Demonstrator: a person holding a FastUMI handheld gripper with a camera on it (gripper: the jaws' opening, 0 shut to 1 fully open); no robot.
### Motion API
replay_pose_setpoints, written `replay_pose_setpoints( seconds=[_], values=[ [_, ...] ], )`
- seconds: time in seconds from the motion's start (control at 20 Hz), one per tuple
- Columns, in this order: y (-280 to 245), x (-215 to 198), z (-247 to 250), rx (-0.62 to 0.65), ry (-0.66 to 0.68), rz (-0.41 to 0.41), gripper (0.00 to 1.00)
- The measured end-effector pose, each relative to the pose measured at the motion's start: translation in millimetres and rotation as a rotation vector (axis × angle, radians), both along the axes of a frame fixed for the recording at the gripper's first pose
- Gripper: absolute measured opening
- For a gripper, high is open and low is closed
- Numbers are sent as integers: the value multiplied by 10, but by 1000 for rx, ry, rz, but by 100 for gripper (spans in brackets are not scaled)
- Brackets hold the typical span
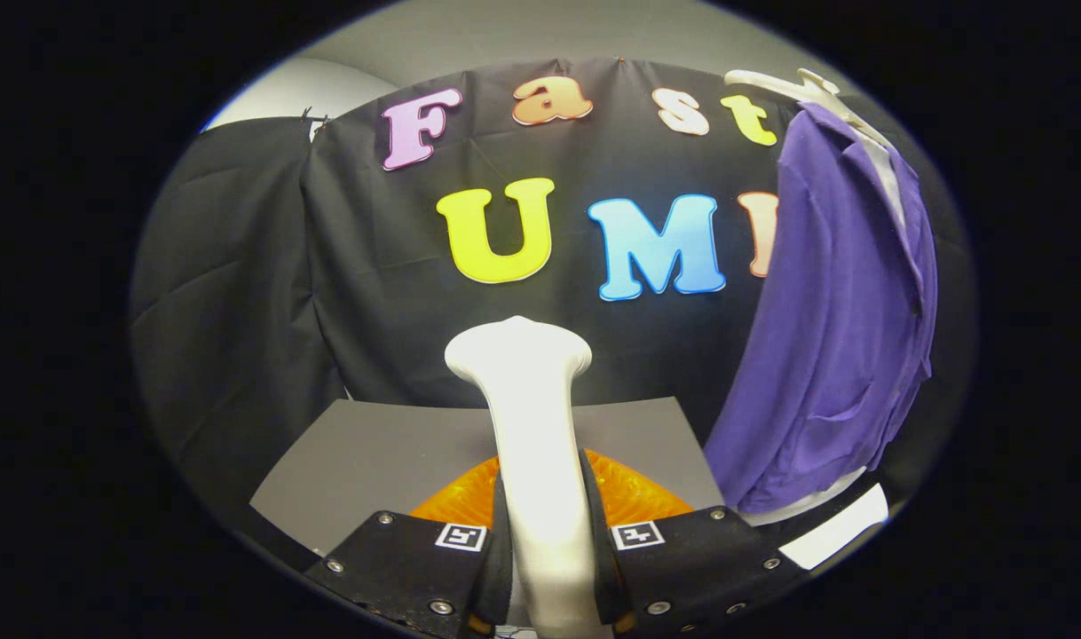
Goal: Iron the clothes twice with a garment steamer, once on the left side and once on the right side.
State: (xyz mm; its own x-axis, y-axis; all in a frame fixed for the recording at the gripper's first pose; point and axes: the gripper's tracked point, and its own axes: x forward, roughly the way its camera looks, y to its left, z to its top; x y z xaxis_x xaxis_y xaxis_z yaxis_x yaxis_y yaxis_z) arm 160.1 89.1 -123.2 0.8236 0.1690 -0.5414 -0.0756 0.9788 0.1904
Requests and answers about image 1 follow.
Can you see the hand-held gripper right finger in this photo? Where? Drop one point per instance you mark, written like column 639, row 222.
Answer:
column 700, row 568

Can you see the grey cabinet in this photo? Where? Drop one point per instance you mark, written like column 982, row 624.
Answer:
column 372, row 461

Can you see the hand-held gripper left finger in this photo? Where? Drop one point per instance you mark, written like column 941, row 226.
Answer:
column 398, row 568

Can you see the white plastic clothes hanger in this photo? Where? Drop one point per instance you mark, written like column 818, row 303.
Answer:
column 798, row 87

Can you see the white cloth panel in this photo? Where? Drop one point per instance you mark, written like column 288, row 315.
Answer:
column 887, row 177

